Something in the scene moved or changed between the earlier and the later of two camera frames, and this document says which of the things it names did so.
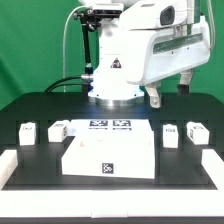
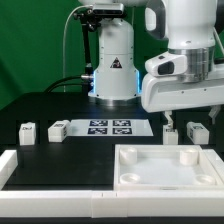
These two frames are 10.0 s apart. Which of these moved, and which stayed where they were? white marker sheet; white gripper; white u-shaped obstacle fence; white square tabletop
Moved: white gripper; white square tabletop
Stayed: white u-shaped obstacle fence; white marker sheet
